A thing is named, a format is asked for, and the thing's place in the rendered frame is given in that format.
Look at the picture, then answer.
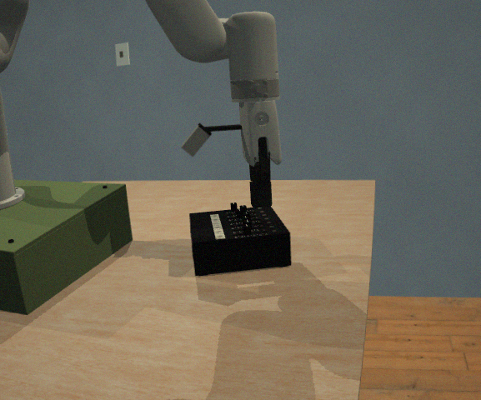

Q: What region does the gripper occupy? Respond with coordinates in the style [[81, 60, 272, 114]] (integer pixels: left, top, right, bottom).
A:
[[232, 96, 282, 208]]

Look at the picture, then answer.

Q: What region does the black lighting desk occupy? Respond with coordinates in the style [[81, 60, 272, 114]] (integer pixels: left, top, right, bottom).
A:
[[189, 202, 291, 276]]

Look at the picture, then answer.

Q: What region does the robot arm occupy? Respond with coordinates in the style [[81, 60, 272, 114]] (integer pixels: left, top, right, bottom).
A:
[[0, 0, 280, 209]]

